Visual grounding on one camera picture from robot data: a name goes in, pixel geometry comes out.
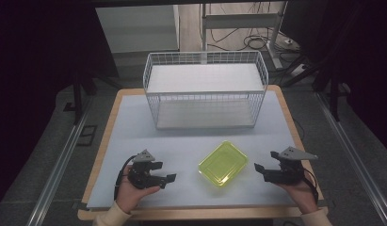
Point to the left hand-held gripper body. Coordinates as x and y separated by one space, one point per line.
140 175

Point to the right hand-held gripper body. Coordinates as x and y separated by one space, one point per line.
291 171

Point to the person's left hand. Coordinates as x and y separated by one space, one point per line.
131 193

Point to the person's right hand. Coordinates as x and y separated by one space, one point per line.
299 193

